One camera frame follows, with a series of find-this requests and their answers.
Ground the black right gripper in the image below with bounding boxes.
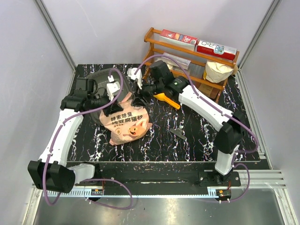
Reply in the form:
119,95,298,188
131,77,164,107

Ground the pink cat litter bag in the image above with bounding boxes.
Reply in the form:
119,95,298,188
99,92,152,145

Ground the yellow plastic scoop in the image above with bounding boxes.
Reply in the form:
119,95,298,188
153,93,180,110

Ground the black bag clip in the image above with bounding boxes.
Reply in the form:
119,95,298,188
169,128,186,140

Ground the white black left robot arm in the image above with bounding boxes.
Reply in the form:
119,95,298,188
28,76,123,193

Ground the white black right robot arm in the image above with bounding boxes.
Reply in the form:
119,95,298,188
127,60,245,186

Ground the grey plastic litter box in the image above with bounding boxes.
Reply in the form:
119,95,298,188
86,68,132,126

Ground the silver grey flat box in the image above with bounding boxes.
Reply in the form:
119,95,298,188
161,52,191,70

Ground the red white toothpaste box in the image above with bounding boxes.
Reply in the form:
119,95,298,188
159,29,198,51

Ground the red white blue box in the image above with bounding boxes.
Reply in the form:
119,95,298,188
196,40,237,61

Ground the orange wooden shelf rack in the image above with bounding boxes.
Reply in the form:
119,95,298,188
144,27,240,102

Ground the white paper bag right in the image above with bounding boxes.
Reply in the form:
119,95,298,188
203,61,234,83

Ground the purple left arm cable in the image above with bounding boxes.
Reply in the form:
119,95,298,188
41,68,134,210

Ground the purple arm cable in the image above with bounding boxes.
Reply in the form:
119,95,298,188
41,68,134,210
135,55,260,203

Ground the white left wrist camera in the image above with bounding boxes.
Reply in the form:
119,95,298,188
106,82,120,101

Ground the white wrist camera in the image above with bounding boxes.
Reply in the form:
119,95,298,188
127,67,143,89
106,82,120,101

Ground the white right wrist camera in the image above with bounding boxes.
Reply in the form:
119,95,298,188
127,67,143,89

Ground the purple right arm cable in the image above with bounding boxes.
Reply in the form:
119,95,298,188
135,55,260,203

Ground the aluminium rail frame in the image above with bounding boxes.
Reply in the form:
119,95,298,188
23,150,300,225

